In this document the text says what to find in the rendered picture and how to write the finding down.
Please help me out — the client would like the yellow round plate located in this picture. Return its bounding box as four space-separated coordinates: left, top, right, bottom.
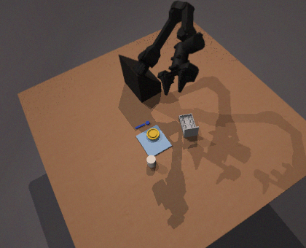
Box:
146 128 160 140

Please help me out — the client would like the light blue square mat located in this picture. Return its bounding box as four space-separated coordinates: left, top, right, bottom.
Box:
136 125 172 156

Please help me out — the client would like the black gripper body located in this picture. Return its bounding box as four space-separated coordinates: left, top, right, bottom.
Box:
157 53 199 81

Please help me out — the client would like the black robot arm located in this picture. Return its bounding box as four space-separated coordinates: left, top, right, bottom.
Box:
132 1 205 77

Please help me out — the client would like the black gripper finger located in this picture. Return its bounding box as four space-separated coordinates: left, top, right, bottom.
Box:
178 70 195 92
160 76 174 95

